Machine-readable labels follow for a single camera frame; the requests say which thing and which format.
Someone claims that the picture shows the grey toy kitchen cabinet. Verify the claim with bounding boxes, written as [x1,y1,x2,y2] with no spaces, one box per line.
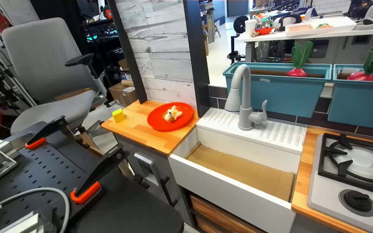
[112,130,197,225]

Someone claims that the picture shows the red bowl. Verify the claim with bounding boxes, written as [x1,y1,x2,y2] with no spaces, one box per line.
[255,25,274,36]

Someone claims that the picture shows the grey office chair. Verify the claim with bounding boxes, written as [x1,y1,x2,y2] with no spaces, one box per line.
[1,16,110,134]

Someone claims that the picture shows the grey toy faucet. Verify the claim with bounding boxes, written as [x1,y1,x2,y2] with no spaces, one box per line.
[224,63,269,132]

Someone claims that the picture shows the red round plate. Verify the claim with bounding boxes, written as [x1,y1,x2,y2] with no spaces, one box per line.
[146,101,195,133]

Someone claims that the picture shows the white toy sink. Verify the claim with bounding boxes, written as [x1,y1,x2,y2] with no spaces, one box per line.
[167,106,308,233]

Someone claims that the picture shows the cream toy food piece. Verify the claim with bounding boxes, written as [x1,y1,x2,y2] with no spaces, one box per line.
[163,104,184,123]

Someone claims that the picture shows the wooden drawer fronts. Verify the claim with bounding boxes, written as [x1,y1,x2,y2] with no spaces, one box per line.
[189,192,265,233]

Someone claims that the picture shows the black stand with disc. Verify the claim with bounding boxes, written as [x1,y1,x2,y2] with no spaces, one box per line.
[226,14,250,63]

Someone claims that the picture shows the cardboard box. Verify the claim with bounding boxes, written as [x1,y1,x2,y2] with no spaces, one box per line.
[107,80,140,108]

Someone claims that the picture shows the grey toy stove top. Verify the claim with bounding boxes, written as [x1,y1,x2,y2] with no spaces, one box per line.
[307,130,373,233]

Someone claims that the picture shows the white background table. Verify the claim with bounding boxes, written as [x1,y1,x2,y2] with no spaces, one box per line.
[239,16,373,63]

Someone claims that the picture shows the yellow block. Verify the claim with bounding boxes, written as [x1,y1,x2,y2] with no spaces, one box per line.
[111,107,127,124]

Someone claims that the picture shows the white tray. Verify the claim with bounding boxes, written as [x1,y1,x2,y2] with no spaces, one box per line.
[285,15,359,33]

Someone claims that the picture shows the teal planter box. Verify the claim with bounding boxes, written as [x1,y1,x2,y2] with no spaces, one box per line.
[327,63,373,132]
[223,60,334,119]

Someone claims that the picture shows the wooden counter slab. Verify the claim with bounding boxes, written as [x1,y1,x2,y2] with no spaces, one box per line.
[290,125,373,233]
[99,99,201,156]

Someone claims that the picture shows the black burner grate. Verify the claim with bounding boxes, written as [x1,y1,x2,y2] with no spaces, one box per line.
[317,133,373,199]

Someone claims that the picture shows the grey cable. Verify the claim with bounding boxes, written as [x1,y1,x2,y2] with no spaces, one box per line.
[0,186,72,233]

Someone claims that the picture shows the white cup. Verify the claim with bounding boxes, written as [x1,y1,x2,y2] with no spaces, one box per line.
[243,18,257,37]

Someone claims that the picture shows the black stove knob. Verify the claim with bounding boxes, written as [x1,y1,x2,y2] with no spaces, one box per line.
[338,187,373,217]

